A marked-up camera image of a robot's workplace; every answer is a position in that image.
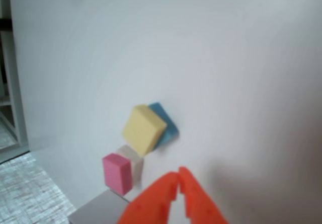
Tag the white cardboard bin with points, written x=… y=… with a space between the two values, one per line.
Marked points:
x=100 y=209

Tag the blue foam cuboid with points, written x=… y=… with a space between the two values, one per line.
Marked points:
x=169 y=133

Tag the white foam cuboid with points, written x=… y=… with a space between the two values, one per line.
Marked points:
x=137 y=168

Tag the pink foam cuboid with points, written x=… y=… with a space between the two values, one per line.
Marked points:
x=115 y=171

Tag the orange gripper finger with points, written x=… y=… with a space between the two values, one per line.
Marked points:
x=151 y=201
x=198 y=204

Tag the grey woven rug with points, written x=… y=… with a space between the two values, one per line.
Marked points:
x=25 y=196

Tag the white shelf unit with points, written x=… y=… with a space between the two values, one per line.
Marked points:
x=15 y=95

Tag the yellow foam cuboid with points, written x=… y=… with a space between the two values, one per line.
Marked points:
x=143 y=131

